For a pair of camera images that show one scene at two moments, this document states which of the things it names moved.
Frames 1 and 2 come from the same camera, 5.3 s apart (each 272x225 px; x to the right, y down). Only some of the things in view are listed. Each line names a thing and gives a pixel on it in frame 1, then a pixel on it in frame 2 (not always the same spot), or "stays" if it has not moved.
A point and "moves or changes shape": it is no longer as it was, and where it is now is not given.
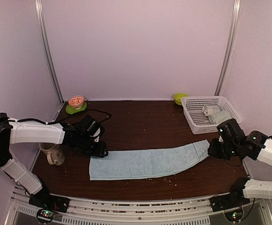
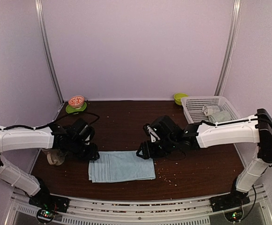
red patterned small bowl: (76, 101) stays
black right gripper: (212, 150) -> (148, 151)
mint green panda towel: (218, 117) stays
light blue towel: (145, 163) moves or changes shape
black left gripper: (99, 152) -> (91, 154)
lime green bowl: (178, 96) stays
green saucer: (71, 110) stays
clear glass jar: (208, 110) stays
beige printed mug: (55, 155) stays
